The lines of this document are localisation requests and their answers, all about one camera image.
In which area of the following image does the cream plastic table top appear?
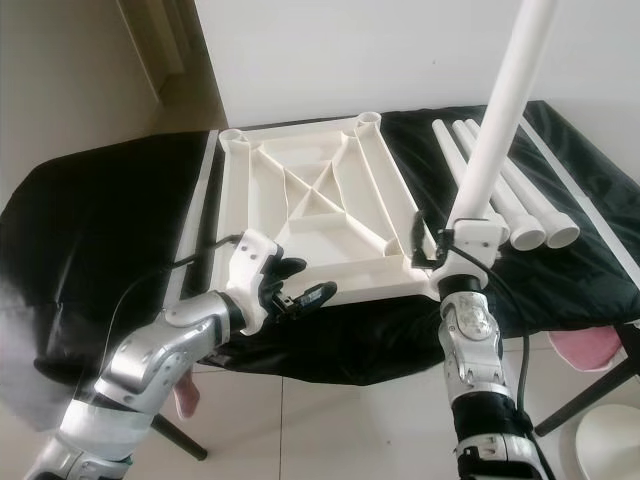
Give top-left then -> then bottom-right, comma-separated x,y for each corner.
215,112 -> 456,306

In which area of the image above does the pink slipper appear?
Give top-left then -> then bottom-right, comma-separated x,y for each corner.
172,378 -> 201,421
550,328 -> 623,373

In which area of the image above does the black metal stand leg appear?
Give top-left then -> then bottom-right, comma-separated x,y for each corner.
150,415 -> 209,461
535,325 -> 640,436

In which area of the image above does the black table cloth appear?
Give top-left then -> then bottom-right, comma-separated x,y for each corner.
0,100 -> 640,431

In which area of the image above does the white standing fan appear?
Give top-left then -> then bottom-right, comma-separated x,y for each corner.
558,405 -> 640,480

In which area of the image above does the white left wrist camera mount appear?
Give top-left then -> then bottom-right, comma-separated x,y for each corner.
225,232 -> 286,331

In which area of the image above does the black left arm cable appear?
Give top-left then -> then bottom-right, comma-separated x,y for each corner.
105,235 -> 246,346

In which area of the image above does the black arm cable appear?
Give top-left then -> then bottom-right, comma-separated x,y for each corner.
105,235 -> 246,346
495,270 -> 533,431

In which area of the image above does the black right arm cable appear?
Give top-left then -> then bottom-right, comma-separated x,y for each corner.
495,270 -> 533,431

